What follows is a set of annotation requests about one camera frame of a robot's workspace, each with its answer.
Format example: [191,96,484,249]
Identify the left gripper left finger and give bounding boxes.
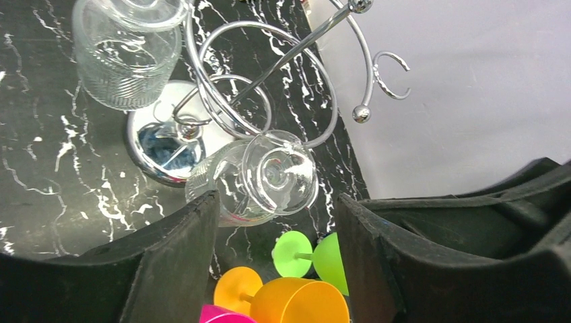
[1,190,220,322]

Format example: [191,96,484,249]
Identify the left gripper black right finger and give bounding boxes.
[335,157,570,322]

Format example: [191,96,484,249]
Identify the silver wire glass rack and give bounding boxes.
[125,1,411,187]

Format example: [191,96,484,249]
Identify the pink wine glass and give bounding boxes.
[199,304,256,323]

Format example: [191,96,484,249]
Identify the green wine glass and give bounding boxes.
[271,231,349,296]

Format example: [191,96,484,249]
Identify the orange wine glass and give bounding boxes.
[213,266,351,323]

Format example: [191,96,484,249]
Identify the clear glass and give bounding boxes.
[184,130,318,227]
[71,0,190,111]

